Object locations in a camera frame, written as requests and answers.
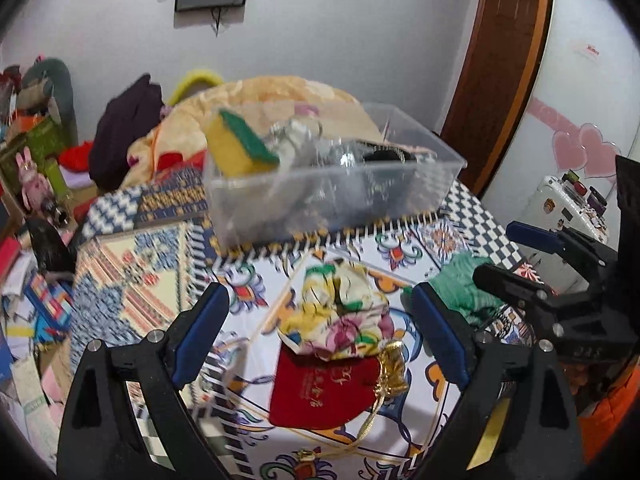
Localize blue patterned box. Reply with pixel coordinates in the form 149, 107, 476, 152
24, 272, 75, 335

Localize green knitted cloth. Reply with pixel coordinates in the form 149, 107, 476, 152
430, 252, 506, 331

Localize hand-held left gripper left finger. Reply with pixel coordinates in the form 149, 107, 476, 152
56, 282, 236, 480

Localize patterned tablecloth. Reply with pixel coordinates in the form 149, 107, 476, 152
69, 167, 551, 480

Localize pink bunny toy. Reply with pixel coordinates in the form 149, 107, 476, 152
15, 152, 55, 212

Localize dark purple garment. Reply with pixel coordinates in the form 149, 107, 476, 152
90, 74, 167, 192

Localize orange floral quilt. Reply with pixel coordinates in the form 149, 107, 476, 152
125, 76, 386, 188

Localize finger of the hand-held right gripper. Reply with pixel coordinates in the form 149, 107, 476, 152
472, 264, 556, 333
506, 221, 618, 281

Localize floral cloth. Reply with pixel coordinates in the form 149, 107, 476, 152
277, 259, 396, 361

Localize brown wooden door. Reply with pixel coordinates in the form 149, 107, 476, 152
440, 0, 556, 197

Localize grey green plush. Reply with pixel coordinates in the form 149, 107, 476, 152
22, 57, 79, 147

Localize red drawstring pouch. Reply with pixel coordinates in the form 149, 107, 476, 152
268, 341, 407, 431

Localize yellow green hoop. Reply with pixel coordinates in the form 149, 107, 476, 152
167, 69, 226, 107

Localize yellow green sponge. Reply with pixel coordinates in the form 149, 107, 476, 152
206, 110, 281, 178

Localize black object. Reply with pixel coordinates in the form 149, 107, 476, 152
361, 146, 418, 165

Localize red cloth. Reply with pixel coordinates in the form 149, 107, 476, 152
56, 142, 97, 173

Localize orange cloth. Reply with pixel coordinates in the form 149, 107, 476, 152
575, 364, 640, 458

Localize pink heart wall stickers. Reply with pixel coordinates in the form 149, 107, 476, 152
550, 124, 622, 177

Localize clear plastic storage box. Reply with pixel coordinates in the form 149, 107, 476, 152
202, 101, 468, 253

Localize black bag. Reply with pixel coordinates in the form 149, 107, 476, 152
27, 217, 77, 277

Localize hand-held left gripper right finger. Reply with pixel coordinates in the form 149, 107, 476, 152
410, 282, 587, 480

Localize green cardboard box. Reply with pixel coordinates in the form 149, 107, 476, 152
0, 117, 71, 201

